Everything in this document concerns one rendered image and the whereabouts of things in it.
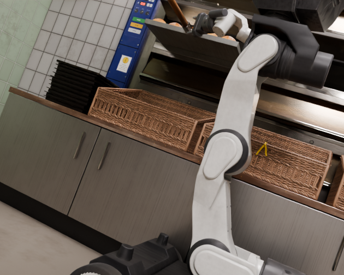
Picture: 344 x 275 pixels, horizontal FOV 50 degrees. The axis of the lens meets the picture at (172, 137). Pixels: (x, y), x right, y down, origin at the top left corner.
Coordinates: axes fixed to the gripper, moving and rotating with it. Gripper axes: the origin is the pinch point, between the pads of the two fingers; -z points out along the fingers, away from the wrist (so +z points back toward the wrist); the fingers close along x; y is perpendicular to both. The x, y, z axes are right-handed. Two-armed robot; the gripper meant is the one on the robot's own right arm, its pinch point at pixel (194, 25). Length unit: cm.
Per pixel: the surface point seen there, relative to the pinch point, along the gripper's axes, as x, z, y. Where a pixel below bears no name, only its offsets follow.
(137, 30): -2, -63, 2
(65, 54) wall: 27, -105, -23
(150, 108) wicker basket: 48.0, 4.1, -9.6
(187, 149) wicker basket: 60, 24, 4
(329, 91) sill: 3, 37, 72
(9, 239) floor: 119, 6, -51
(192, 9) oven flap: -19.5, -28.7, 13.3
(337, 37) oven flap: -20, 41, 56
